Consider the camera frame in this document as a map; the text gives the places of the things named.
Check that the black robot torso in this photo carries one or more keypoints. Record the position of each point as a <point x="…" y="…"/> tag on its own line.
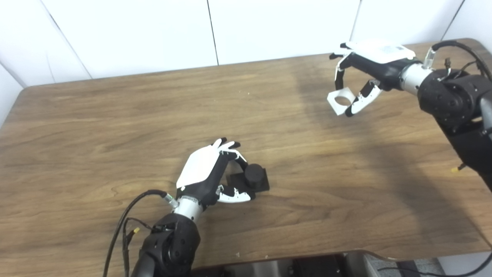
<point x="307" y="268"/>

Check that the black and white right hand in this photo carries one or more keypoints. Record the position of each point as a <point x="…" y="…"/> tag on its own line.
<point x="384" y="57"/>

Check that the white square piece with hole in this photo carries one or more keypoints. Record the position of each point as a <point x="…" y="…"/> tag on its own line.
<point x="336" y="109"/>

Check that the black and white left hand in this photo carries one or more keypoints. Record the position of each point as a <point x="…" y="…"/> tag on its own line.
<point x="200" y="167"/>

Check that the black peg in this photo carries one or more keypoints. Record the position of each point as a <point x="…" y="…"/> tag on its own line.
<point x="255" y="175"/>

